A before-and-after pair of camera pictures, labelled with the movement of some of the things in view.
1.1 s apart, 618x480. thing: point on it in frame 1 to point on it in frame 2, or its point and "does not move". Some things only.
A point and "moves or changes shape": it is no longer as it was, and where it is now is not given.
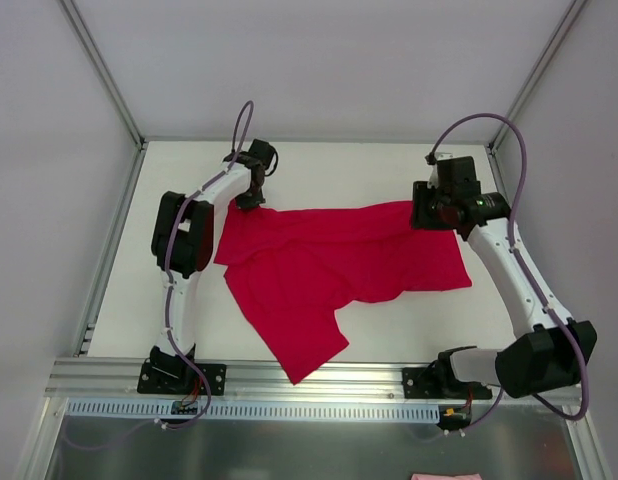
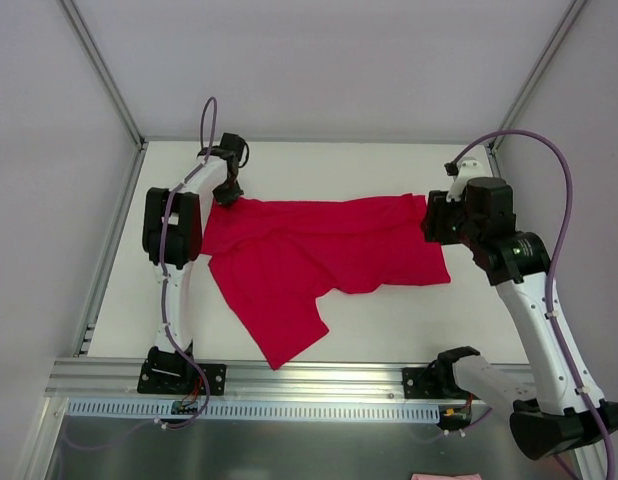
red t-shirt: x=294 y=271 moves or changes shape
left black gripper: x=250 y=200 to x=227 y=193
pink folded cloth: x=444 y=477 does not move
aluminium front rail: x=352 y=380 does not move
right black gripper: x=421 y=206 to x=434 y=217
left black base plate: x=176 y=378 does not move
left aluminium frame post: x=105 y=72 does not move
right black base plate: x=433 y=383 does not move
